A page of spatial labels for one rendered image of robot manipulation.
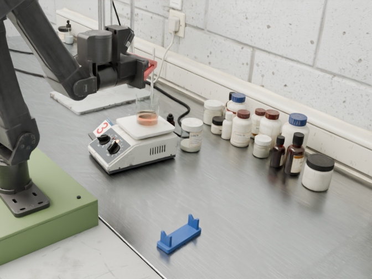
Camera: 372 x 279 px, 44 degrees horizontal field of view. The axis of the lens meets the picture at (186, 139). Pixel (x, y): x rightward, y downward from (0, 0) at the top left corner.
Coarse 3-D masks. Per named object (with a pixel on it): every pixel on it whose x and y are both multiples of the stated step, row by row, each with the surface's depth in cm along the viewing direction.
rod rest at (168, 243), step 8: (192, 216) 95; (192, 224) 95; (176, 232) 93; (184, 232) 94; (192, 232) 94; (200, 232) 95; (160, 240) 91; (168, 240) 89; (176, 240) 91; (184, 240) 92; (160, 248) 90; (168, 248) 89; (176, 248) 90
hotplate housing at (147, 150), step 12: (120, 132) 119; (132, 144) 114; (144, 144) 115; (156, 144) 117; (168, 144) 119; (96, 156) 117; (120, 156) 113; (132, 156) 114; (144, 156) 117; (156, 156) 119; (168, 156) 122; (108, 168) 112; (120, 168) 114
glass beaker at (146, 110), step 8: (136, 96) 116; (144, 96) 120; (152, 96) 120; (136, 104) 117; (144, 104) 115; (152, 104) 116; (136, 112) 118; (144, 112) 116; (152, 112) 117; (136, 120) 119; (144, 120) 117; (152, 120) 118
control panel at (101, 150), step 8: (112, 136) 119; (120, 136) 118; (96, 144) 119; (104, 144) 118; (120, 144) 116; (128, 144) 114; (104, 152) 116; (120, 152) 113; (104, 160) 114; (112, 160) 112
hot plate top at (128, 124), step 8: (120, 120) 121; (128, 120) 122; (160, 120) 123; (128, 128) 117; (136, 128) 117; (144, 128) 118; (152, 128) 118; (160, 128) 118; (168, 128) 119; (136, 136) 114; (144, 136) 115
